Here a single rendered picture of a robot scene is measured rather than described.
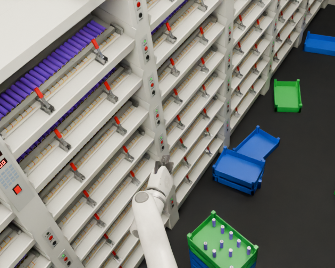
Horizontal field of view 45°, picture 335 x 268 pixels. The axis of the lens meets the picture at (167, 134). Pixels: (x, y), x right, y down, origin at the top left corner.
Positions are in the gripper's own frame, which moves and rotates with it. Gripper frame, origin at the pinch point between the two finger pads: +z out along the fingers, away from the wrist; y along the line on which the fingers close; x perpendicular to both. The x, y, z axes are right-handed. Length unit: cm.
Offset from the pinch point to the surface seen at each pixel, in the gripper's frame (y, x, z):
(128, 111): 7.7, 22.7, 23.7
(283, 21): -53, -19, 187
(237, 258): -78, -7, 5
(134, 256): -84, 56, 5
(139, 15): 47, 1, 28
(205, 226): -72, 11, 19
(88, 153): 8.7, 31.4, -1.2
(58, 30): 64, 8, -6
